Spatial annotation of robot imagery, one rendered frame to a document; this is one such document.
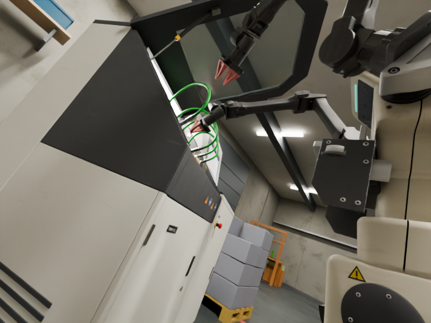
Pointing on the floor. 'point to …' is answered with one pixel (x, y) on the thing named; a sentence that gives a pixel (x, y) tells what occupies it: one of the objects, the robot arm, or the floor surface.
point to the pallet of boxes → (239, 270)
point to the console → (194, 300)
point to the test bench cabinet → (69, 238)
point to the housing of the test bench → (55, 93)
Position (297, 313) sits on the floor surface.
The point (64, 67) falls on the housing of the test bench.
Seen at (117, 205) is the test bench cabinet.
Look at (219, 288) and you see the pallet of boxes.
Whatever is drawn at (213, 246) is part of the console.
